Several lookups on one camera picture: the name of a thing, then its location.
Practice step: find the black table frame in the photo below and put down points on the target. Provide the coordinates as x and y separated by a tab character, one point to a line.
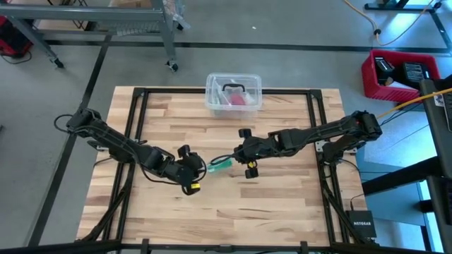
176	90

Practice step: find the black power tool battery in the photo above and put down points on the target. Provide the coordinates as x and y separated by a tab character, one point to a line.
383	67

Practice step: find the cardboard box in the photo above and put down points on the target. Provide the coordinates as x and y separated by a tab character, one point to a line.
130	3

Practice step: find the black Netgear router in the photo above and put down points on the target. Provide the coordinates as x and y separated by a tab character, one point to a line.
362	224

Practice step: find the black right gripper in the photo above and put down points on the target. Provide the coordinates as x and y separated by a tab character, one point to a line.
257	148

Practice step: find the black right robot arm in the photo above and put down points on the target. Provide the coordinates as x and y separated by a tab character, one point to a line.
318	134

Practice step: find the white packet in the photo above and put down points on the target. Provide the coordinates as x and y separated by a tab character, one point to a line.
218	97

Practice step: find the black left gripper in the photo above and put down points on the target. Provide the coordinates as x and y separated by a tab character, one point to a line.
183	169

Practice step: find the grey metal cart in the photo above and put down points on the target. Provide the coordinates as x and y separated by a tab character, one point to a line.
88	14

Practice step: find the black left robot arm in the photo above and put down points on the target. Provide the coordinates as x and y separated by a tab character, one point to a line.
116	143

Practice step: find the black desk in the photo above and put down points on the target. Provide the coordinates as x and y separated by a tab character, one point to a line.
438	141

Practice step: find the green elastic bandage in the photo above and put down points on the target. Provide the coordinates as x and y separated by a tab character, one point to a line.
220	165

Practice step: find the clear plastic bag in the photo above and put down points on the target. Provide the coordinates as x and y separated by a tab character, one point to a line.
216	170

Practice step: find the clear plastic storage bin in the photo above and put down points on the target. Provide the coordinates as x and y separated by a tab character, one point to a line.
215	111

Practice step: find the black charger device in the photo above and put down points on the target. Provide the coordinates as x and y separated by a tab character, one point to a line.
415	72

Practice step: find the red toolbox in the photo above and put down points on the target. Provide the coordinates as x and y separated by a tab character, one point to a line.
14	39

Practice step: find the red plastic crate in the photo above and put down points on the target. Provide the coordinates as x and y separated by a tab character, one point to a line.
381	93

